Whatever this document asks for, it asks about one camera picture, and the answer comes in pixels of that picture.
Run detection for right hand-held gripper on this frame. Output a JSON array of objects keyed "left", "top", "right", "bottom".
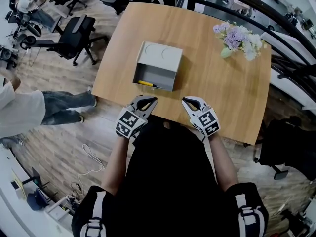
[{"left": 181, "top": 96, "right": 221, "bottom": 138}]

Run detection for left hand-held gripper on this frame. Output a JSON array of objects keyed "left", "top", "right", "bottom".
[{"left": 115, "top": 95, "right": 158, "bottom": 139}]

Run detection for yellow black screwdriver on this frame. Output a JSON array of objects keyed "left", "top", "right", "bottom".
[{"left": 138, "top": 79, "right": 164, "bottom": 89}]

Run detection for grey metal box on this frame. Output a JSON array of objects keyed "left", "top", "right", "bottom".
[{"left": 132, "top": 40, "right": 184, "bottom": 92}]

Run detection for person's right forearm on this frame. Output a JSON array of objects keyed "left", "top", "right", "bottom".
[{"left": 209, "top": 134, "right": 239, "bottom": 193}]

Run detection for person's left forearm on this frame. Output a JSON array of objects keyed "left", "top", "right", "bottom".
[{"left": 101, "top": 137, "right": 129, "bottom": 196}]

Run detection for green vase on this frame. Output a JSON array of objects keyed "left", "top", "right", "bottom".
[{"left": 220, "top": 47, "right": 233, "bottom": 59}]

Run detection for person's black clothing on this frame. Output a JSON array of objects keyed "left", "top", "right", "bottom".
[{"left": 71, "top": 117, "right": 270, "bottom": 237}]

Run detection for purple white flower bouquet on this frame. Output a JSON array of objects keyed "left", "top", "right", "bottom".
[{"left": 213, "top": 21, "right": 266, "bottom": 62}]

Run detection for black office chair grey armrests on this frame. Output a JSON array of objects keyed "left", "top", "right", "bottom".
[{"left": 21, "top": 15, "right": 110, "bottom": 67}]

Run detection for black office chair with jacket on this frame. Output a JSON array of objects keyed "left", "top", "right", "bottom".
[{"left": 254, "top": 116, "right": 316, "bottom": 181}]

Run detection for black office chair with papers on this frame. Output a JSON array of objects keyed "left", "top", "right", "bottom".
[{"left": 98, "top": 0, "right": 161, "bottom": 16}]

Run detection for dark blue bag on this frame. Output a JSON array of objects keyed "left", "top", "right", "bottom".
[{"left": 26, "top": 189, "right": 50, "bottom": 211}]

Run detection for white desk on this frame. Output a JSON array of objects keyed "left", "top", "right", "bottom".
[{"left": 0, "top": 144, "right": 75, "bottom": 237}]

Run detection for white floor cable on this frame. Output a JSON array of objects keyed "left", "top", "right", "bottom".
[{"left": 78, "top": 143, "right": 106, "bottom": 183}]

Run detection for white black shoulder strap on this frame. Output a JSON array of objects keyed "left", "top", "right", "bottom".
[
  {"left": 80, "top": 191, "right": 107, "bottom": 237},
  {"left": 234, "top": 194, "right": 266, "bottom": 237}
]

